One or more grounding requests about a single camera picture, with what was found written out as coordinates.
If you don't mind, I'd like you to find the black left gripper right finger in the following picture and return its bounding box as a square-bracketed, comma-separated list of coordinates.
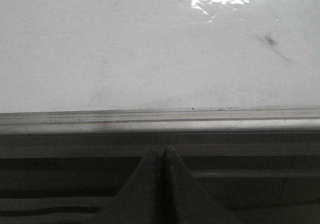
[161, 147, 240, 224]

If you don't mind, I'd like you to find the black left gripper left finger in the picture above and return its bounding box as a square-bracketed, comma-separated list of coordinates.
[90, 148, 161, 224]

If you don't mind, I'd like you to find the white whiteboard with aluminium frame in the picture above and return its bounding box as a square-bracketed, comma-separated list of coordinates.
[0, 0, 320, 136]

